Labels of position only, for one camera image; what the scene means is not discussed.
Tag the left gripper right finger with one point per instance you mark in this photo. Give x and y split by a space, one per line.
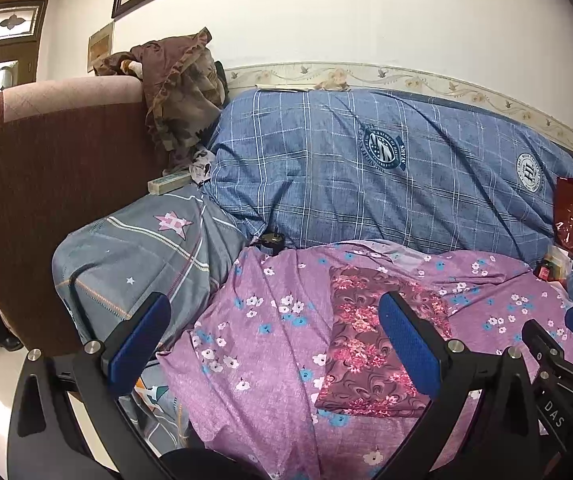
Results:
416 342

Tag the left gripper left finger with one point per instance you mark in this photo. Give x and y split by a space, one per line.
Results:
133 343

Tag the maroon floral cloth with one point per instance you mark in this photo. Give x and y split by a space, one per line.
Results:
364 376

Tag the small red bottle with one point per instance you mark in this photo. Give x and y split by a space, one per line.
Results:
545 270

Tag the grey star pillow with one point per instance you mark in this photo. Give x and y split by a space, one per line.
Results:
180 244

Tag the purple floral bed sheet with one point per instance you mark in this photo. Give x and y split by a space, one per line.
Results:
250 370

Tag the small cream box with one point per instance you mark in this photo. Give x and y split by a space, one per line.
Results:
169 183

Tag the small black jar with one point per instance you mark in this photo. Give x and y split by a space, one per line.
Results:
272 243

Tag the brown bed headboard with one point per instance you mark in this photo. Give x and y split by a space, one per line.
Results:
71 151

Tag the blue plaid quilt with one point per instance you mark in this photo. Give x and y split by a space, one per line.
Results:
323 166

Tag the brown camouflage frilled cloth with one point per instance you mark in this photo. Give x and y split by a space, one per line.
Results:
184 90

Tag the small wall plaque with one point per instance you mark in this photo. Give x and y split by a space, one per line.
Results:
99 46

